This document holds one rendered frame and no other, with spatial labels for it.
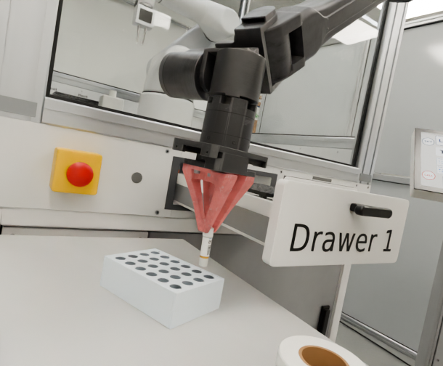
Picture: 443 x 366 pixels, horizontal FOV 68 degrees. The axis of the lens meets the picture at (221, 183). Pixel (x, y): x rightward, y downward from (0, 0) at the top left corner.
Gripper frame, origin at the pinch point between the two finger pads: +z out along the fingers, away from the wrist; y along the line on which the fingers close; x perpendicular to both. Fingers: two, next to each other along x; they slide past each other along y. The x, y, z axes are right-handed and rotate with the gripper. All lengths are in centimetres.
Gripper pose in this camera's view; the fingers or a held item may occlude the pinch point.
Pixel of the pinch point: (208, 224)
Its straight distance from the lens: 38.9
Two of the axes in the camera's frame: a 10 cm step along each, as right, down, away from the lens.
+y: -6.3, -0.7, -7.8
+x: 7.5, 2.0, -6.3
